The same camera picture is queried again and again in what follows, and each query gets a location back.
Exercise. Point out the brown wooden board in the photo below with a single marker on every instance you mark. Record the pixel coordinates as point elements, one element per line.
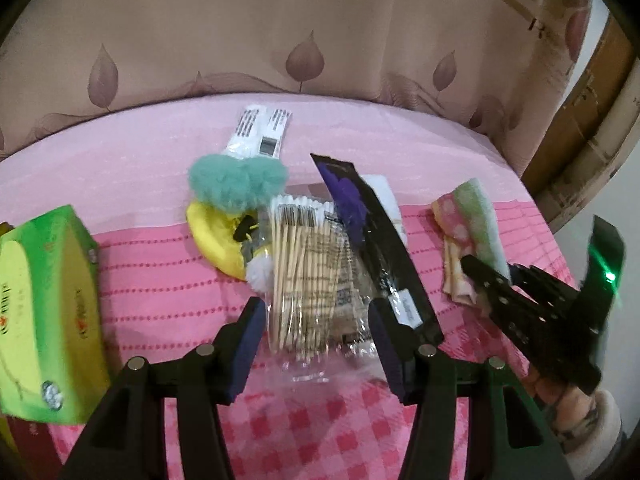
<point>590,150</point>

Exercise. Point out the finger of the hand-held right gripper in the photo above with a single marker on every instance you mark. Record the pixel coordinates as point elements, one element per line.
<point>515,315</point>
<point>545,287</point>

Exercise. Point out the green and pink dotted cloth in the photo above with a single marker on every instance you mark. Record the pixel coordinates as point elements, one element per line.
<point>475,215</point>

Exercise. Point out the person's right forearm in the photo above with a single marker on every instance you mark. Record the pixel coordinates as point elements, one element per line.
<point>607,425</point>

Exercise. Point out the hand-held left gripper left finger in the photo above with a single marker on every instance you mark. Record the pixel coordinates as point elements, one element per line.
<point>247,350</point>

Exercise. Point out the person's right hand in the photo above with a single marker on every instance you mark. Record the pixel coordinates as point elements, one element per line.
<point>567,405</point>

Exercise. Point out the white tube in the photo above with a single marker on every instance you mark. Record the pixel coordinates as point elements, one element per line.
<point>260,130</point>

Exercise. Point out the dark red box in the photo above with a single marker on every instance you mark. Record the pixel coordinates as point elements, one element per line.
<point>30,445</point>

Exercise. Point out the black and purple packet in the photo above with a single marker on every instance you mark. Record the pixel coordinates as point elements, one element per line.
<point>385,260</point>

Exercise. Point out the pink checked tablecloth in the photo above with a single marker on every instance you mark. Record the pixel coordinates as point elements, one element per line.
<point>150,270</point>

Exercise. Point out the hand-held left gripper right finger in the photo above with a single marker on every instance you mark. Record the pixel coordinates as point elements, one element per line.
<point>387,350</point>

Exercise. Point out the beige leaf print curtain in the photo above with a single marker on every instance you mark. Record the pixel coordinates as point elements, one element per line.
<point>250,25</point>

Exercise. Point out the teal fluffy plush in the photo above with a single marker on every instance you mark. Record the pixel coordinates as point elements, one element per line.
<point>230,182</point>

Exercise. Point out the green tissue box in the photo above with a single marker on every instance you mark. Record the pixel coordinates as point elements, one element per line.
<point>45,310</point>

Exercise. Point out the bag of cotton swabs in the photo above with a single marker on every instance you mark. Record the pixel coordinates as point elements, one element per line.
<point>305,280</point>

